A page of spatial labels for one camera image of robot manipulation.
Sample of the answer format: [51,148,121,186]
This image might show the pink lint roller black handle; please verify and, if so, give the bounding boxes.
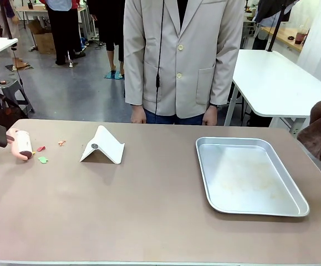
[0,118,35,161]

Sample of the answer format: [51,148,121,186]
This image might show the person's right forearm beige sleeve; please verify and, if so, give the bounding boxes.
[123,52,146,108]

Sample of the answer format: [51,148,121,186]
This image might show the person's left forearm beige sleeve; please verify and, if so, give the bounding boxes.
[203,52,241,108]

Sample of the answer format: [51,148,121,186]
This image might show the person's right hand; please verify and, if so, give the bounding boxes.
[130,105,147,125]

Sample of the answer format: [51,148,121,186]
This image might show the person's left hand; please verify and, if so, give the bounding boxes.
[202,105,220,127]

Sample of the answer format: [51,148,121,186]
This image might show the dark brown handbag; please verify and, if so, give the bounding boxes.
[0,93,28,131]

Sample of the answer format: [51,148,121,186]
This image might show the grey plastic stool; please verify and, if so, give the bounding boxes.
[0,78,35,114]

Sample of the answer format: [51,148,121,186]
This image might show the brown cardboard box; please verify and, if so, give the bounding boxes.
[28,18,57,55]

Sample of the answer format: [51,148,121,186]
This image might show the white folded roller stand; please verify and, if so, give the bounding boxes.
[79,125,126,165]

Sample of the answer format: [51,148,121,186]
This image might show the person in black trousers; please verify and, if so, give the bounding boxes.
[44,0,86,67]

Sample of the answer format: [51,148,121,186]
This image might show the blue plastic bag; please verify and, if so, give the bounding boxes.
[76,37,88,54]

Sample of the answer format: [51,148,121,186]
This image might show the wooden background table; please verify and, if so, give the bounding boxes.
[15,5,86,21]

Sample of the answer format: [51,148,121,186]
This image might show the person in black leggings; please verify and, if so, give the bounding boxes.
[89,0,125,73]

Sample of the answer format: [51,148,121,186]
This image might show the person in beige jacket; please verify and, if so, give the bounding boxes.
[123,0,246,125]

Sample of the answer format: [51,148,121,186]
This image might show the silver metal tray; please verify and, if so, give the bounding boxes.
[195,136,310,218]

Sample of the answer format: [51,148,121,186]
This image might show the large white side table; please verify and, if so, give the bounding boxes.
[223,49,321,134]

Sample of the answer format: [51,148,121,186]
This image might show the black stand pole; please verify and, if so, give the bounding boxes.
[265,0,286,53]

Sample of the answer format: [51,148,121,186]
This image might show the wooden counter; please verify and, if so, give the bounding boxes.
[259,25,307,52]

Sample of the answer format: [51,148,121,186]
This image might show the cup with red drink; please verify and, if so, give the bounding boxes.
[294,24,309,45]

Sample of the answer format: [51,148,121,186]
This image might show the thin black microphone cable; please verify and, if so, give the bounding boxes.
[154,0,165,116]

